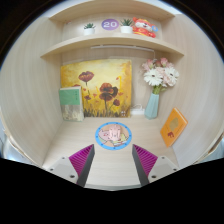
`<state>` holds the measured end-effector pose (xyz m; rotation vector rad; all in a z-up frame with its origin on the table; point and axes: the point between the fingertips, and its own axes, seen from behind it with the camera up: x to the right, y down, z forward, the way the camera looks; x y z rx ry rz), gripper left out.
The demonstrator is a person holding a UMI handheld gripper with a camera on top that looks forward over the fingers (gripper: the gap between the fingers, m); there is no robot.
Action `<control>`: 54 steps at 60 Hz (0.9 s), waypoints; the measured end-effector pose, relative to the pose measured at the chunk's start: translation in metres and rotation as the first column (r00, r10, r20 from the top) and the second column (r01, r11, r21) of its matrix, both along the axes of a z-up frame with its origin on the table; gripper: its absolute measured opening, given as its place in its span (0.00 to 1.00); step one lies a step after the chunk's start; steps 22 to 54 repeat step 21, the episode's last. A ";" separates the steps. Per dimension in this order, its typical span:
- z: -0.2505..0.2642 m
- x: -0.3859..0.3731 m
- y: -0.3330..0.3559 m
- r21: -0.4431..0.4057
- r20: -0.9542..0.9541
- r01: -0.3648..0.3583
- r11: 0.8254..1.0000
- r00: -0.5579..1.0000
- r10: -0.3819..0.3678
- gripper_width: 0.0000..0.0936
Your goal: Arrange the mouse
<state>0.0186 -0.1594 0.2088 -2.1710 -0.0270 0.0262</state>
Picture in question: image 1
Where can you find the white light bar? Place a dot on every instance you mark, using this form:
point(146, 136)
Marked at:
point(121, 48)

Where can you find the pink computer mouse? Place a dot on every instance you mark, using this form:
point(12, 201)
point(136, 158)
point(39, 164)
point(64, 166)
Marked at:
point(111, 133)

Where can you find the yellow poppy painting canvas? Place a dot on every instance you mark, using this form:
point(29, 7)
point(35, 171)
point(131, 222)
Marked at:
point(100, 83)

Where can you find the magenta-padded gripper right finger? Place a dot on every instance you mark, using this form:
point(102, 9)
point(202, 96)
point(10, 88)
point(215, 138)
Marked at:
point(155, 168)

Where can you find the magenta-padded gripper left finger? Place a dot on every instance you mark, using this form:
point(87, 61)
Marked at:
point(71, 168)

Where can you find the pink and white flower bouquet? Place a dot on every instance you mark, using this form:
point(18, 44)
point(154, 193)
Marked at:
point(160, 75)

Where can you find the wooden shelf unit with ornaments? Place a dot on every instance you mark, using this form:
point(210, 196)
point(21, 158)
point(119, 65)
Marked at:
point(110, 41)

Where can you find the round cartoon print mouse pad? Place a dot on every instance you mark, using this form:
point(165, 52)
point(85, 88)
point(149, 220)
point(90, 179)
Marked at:
point(126, 136)

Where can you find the pale teal faceted vase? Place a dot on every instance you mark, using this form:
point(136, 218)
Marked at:
point(152, 106)

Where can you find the green cover book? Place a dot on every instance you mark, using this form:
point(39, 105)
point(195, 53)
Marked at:
point(70, 101)

